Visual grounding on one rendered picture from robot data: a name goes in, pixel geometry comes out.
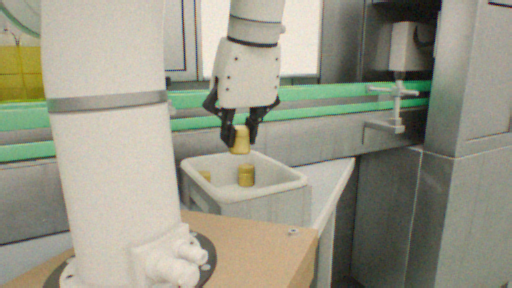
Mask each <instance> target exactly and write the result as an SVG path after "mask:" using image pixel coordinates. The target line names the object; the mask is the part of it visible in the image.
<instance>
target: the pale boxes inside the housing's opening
mask: <svg viewBox="0 0 512 288"><path fill-rule="evenodd" d="M440 12H441V11H439V15H438V20H437V25H436V24H427V23H418V22H402V23H393V29H392V37H391V45H390V62H389V71H431V70H432V66H433V57H435V55H436V49H437V37H438V30H439V25H440ZM416 26H417V34H418V39H419V41H420V42H429V41H431V40H433V38H435V37H436V39H435V43H434V44H433V45H431V46H427V47H419V46H417V45H416V44H415V42H414V40H413V34H414V31H415V27H416Z"/></svg>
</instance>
